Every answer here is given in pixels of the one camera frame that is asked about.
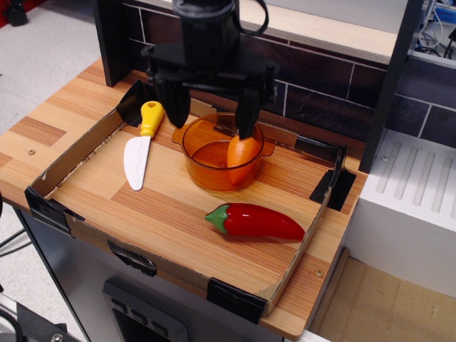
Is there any grey oven control panel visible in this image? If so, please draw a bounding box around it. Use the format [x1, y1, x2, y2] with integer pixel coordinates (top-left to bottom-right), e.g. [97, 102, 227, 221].
[103, 281, 190, 341]

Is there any grey shelf post right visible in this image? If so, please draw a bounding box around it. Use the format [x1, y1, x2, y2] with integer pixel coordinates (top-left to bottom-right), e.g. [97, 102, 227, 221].
[358, 1, 424, 173]

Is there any transparent orange toy pot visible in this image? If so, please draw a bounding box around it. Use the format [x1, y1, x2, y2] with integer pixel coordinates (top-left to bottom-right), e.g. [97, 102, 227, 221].
[172, 113, 275, 191]

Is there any dark shelf post left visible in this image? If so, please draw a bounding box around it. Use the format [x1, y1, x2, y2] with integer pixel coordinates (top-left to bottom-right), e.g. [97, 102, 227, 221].
[91, 1, 139, 87]

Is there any white toy sink drainboard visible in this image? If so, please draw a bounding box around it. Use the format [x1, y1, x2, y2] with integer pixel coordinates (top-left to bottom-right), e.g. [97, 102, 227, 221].
[346, 130, 455, 297]

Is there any orange toy carrot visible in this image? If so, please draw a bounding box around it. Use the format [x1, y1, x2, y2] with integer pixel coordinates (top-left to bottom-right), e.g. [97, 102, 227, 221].
[227, 135, 260, 185]

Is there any cardboard fence with black tape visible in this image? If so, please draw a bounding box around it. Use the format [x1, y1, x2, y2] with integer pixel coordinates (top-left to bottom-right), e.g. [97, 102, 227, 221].
[25, 81, 350, 335]

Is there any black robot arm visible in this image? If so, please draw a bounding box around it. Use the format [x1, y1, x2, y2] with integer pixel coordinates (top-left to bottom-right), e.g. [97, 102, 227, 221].
[142, 1, 279, 140]

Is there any red toy chili pepper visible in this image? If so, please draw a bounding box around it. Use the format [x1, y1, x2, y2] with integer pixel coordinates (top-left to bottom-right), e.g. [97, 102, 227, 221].
[204, 203, 305, 241]

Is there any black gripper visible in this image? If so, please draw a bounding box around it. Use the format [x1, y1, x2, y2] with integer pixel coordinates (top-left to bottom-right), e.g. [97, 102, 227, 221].
[142, 24, 277, 140]

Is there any yellow white toy knife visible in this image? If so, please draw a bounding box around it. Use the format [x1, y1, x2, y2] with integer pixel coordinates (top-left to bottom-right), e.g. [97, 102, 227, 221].
[123, 101, 165, 191]

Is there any wooden shelf board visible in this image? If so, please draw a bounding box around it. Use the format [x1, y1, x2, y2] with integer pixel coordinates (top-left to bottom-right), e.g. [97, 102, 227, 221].
[234, 0, 398, 66]

